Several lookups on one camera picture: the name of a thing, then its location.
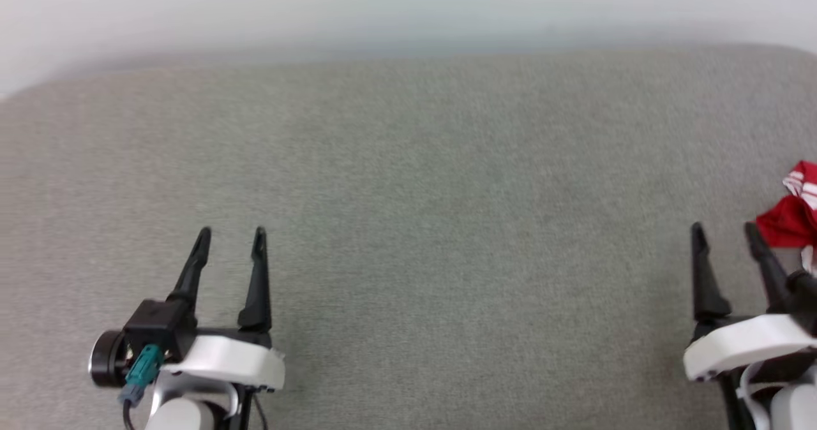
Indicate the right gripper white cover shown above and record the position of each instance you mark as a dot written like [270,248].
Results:
[747,344]

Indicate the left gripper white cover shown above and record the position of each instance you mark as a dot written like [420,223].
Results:
[230,361]

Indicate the red and white shirt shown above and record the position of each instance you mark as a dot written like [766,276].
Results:
[791,222]

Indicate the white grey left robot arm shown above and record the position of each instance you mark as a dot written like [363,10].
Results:
[185,411]

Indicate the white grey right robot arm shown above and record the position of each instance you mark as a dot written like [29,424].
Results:
[791,401]

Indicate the grey fabric sofa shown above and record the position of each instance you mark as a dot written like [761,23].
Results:
[447,194]

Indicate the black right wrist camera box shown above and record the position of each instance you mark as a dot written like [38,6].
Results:
[804,302]

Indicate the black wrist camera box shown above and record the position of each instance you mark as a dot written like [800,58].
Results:
[804,302]
[156,331]

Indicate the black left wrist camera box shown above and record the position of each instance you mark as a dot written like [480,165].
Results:
[156,331]

